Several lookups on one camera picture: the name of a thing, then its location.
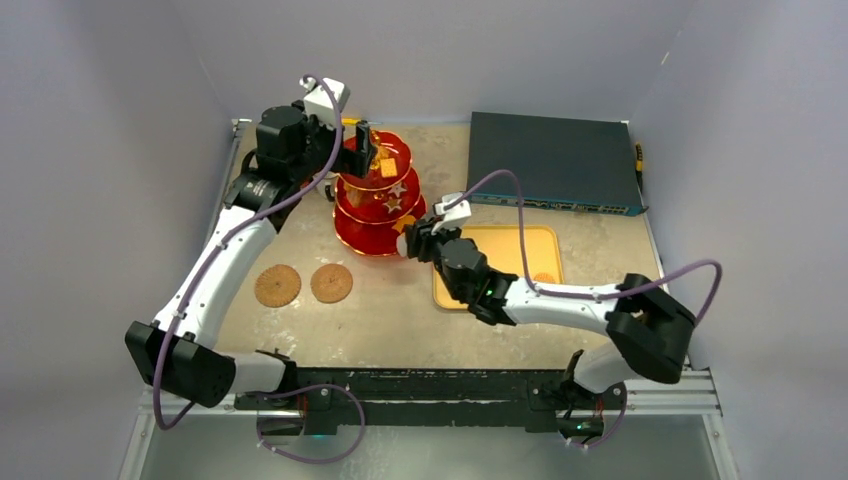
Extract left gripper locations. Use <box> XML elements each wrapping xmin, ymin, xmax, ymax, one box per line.
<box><xmin>289</xmin><ymin>101</ymin><xmax>375</xmax><ymax>185</ymax></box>

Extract orange fish-shaped cake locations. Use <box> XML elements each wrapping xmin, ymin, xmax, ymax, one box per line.
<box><xmin>392</xmin><ymin>216</ymin><xmax>416</xmax><ymax>234</ymax></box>

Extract chocolate star cookie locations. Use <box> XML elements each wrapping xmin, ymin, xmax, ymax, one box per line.
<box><xmin>383</xmin><ymin>197</ymin><xmax>404</xmax><ymax>214</ymax></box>

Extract white-iced star cookie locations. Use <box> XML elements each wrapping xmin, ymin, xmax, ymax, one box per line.
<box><xmin>387</xmin><ymin>182</ymin><xmax>408</xmax><ymax>199</ymax></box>

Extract red three-tier cake stand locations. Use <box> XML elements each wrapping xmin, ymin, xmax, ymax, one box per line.
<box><xmin>333</xmin><ymin>130</ymin><xmax>428</xmax><ymax>257</ymax></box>

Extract yellow serving tray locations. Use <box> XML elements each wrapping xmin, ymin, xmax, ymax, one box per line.
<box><xmin>433</xmin><ymin>225</ymin><xmax>565</xmax><ymax>311</ymax></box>

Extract round biscuit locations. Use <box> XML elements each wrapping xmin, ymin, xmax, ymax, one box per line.
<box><xmin>533</xmin><ymin>272</ymin><xmax>557</xmax><ymax>283</ymax></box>

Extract metal white-tipped tongs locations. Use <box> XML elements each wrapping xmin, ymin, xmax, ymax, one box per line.
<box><xmin>397</xmin><ymin>236</ymin><xmax>409</xmax><ymax>258</ymax></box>

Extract white enamel mug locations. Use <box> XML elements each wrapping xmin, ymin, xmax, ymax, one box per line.
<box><xmin>322</xmin><ymin>177</ymin><xmax>337</xmax><ymax>202</ymax></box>

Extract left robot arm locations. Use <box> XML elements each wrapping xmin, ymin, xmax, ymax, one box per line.
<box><xmin>125</xmin><ymin>101</ymin><xmax>377</xmax><ymax>412</ymax></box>

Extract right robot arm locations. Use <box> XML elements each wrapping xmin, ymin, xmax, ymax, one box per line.
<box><xmin>397</xmin><ymin>220</ymin><xmax>695</xmax><ymax>407</ymax></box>

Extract yellow black tool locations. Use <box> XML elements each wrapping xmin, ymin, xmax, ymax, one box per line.
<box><xmin>634</xmin><ymin>142</ymin><xmax>644</xmax><ymax>174</ymax></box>

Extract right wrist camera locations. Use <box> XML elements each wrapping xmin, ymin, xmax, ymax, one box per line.
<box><xmin>431</xmin><ymin>192</ymin><xmax>472</xmax><ymax>234</ymax></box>

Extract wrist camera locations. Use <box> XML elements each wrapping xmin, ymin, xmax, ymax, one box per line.
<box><xmin>431</xmin><ymin>192</ymin><xmax>472</xmax><ymax>234</ymax></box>
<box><xmin>299</xmin><ymin>75</ymin><xmax>351</xmax><ymax>130</ymax></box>

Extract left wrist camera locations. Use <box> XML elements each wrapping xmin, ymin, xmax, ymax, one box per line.
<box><xmin>299</xmin><ymin>75</ymin><xmax>351</xmax><ymax>130</ymax></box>

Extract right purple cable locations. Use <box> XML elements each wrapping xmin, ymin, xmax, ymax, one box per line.
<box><xmin>457</xmin><ymin>168</ymin><xmax>725</xmax><ymax>452</ymax></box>

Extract purple cable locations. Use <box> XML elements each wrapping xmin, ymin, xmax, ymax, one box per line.
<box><xmin>457</xmin><ymin>168</ymin><xmax>725</xmax><ymax>452</ymax></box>
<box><xmin>152</xmin><ymin>74</ymin><xmax>367</xmax><ymax>467</ymax></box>

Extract black base frame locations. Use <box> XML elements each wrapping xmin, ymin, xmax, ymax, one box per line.
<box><xmin>234</xmin><ymin>367</ymin><xmax>626</xmax><ymax>435</ymax></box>

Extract dark network switch box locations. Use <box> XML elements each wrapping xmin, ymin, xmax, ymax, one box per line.
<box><xmin>467</xmin><ymin>111</ymin><xmax>648</xmax><ymax>217</ymax></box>

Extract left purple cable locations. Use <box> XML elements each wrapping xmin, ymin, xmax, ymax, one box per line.
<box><xmin>152</xmin><ymin>74</ymin><xmax>367</xmax><ymax>467</ymax></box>

